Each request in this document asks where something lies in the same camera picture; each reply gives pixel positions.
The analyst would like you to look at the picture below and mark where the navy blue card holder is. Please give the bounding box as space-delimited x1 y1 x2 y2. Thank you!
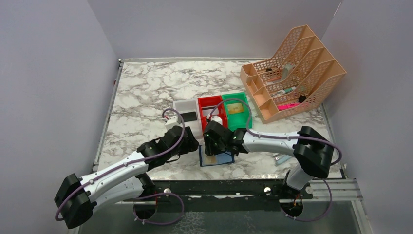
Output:
198 145 235 167

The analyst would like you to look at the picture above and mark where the gold card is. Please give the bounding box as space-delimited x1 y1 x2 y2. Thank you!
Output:
204 156 217 165
227 103 244 115

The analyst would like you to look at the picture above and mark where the green plastic bin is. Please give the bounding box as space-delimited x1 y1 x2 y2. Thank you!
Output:
222 92 250 131

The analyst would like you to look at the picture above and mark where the red plastic bin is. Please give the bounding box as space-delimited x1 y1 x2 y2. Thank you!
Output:
197 95 228 131

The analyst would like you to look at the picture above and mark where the white plastic bin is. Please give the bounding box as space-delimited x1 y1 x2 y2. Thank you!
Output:
173 98 200 129

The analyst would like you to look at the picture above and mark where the peach desk organizer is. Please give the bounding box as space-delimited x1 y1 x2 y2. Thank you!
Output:
240 25 346 124

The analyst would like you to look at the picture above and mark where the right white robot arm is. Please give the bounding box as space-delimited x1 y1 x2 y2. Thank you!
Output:
203 120 334 191

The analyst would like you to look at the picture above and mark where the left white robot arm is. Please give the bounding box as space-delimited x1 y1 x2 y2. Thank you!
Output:
54 126 199 229

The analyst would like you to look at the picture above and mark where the black card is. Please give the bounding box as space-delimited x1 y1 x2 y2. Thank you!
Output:
180 111 198 122

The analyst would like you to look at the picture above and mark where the pink highlighter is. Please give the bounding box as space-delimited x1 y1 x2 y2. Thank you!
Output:
277 103 300 111

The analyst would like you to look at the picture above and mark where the green capped marker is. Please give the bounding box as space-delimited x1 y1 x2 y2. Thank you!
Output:
271 86 296 98

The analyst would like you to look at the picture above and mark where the black binder clip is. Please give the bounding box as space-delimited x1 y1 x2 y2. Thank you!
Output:
298 95 307 103

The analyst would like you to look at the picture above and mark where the grey eraser block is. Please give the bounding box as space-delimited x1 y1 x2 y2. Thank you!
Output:
281 63 296 81

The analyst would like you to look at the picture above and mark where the black front rail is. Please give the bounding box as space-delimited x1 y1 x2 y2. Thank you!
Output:
129 178 314 214

